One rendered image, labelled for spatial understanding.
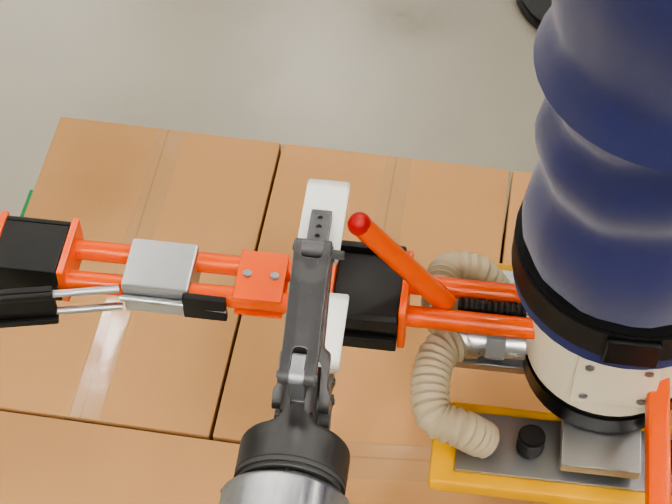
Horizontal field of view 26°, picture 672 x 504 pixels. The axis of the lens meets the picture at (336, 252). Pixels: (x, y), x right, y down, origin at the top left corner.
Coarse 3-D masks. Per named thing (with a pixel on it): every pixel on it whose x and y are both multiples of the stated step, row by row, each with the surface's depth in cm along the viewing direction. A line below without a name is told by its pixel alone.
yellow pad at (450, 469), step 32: (512, 416) 153; (544, 416) 153; (448, 448) 150; (512, 448) 150; (544, 448) 150; (448, 480) 148; (480, 480) 148; (512, 480) 148; (544, 480) 148; (576, 480) 147; (608, 480) 147; (640, 480) 147
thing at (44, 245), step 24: (0, 216) 152; (0, 240) 150; (24, 240) 150; (48, 240) 150; (72, 240) 150; (0, 264) 148; (24, 264) 148; (48, 264) 148; (72, 264) 151; (0, 288) 151
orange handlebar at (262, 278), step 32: (96, 256) 151; (224, 256) 150; (256, 256) 150; (288, 256) 150; (192, 288) 148; (224, 288) 148; (256, 288) 147; (448, 288) 148; (480, 288) 148; (512, 288) 148; (416, 320) 146; (448, 320) 146; (480, 320) 145; (512, 320) 145
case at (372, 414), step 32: (352, 352) 179; (384, 352) 179; (416, 352) 179; (352, 384) 176; (384, 384) 176; (480, 384) 176; (512, 384) 176; (352, 416) 173; (384, 416) 173; (352, 448) 171; (384, 448) 171; (416, 448) 171; (352, 480) 168; (384, 480) 168; (416, 480) 168
